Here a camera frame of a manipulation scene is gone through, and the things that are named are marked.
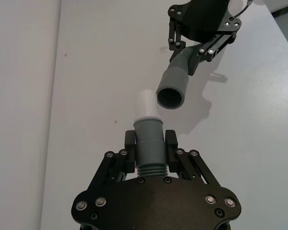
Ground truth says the grey ribbed hose with cuff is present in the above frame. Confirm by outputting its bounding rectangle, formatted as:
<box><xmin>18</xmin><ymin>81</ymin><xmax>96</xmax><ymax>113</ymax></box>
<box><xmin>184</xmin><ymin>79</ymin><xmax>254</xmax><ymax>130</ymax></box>
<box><xmin>156</xmin><ymin>45</ymin><xmax>203</xmax><ymax>111</ymax></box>

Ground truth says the grey hose end white tip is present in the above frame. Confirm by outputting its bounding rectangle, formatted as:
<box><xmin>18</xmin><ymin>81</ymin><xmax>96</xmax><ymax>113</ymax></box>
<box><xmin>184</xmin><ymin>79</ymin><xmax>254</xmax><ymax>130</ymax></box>
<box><xmin>133</xmin><ymin>90</ymin><xmax>169</xmax><ymax>178</ymax></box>

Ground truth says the thin dark cable silver plug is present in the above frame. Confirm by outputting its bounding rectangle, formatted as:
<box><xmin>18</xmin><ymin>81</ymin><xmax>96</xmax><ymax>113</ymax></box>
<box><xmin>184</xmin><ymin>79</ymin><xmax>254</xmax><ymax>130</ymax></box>
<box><xmin>233</xmin><ymin>0</ymin><xmax>253</xmax><ymax>18</ymax></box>

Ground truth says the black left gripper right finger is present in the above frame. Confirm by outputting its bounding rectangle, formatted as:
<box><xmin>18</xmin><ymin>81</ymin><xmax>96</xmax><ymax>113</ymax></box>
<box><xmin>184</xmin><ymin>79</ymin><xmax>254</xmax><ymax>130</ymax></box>
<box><xmin>165</xmin><ymin>130</ymin><xmax>222</xmax><ymax>185</ymax></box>

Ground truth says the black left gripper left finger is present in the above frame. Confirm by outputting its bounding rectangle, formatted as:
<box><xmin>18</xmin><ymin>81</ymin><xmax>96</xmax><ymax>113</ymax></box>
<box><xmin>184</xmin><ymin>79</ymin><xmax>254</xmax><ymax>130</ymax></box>
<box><xmin>90</xmin><ymin>130</ymin><xmax>138</xmax><ymax>190</ymax></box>

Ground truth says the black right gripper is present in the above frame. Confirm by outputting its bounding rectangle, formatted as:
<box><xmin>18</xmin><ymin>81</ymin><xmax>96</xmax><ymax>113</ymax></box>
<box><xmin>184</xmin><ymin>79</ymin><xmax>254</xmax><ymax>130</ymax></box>
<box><xmin>168</xmin><ymin>0</ymin><xmax>242</xmax><ymax>76</ymax></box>

